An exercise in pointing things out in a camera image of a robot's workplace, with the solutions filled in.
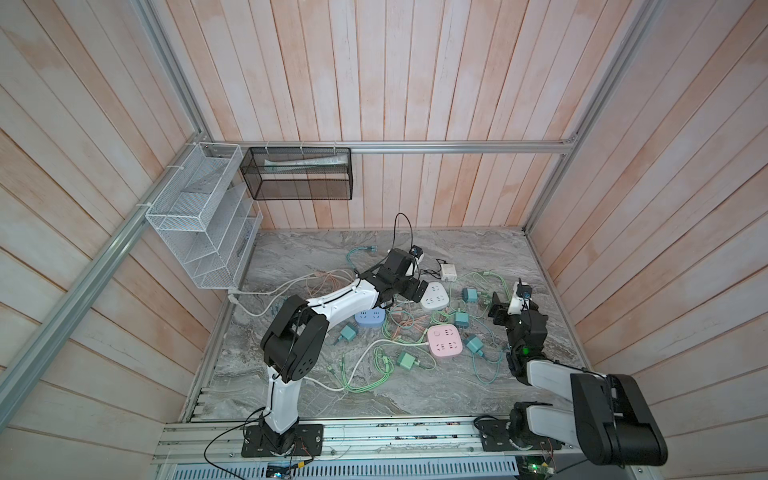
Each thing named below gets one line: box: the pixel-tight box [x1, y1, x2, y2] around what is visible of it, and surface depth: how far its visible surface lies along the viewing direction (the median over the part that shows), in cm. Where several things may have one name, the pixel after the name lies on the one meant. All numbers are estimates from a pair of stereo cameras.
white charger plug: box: [440, 263, 457, 282], surface depth 106 cm
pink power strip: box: [427, 324, 463, 358], surface depth 90 cm
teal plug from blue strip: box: [338, 323, 358, 341], surface depth 92 cm
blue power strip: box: [355, 307, 386, 328], surface depth 95 cm
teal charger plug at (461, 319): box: [454, 311, 469, 329], surface depth 95 cm
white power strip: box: [420, 282, 449, 310], surface depth 100 cm
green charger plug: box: [398, 352, 420, 370], surface depth 87 cm
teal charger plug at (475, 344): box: [466, 336, 484, 356], surface depth 89 cm
